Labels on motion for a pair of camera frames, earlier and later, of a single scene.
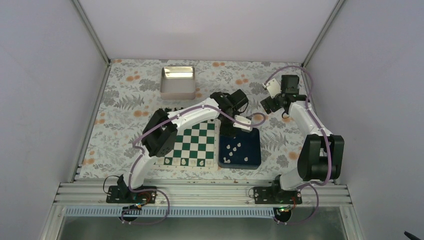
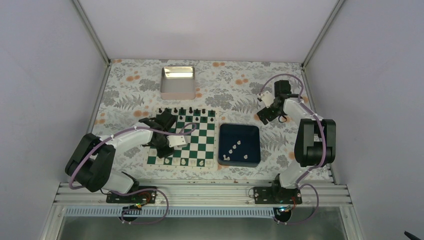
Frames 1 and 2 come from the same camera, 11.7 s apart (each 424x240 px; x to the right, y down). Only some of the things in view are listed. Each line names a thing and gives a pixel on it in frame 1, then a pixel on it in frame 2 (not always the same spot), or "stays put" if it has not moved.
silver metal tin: [177, 83] stays put
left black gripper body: [224, 130] to [160, 152]
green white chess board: [196, 147] stays put
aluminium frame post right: [323, 33] stays put
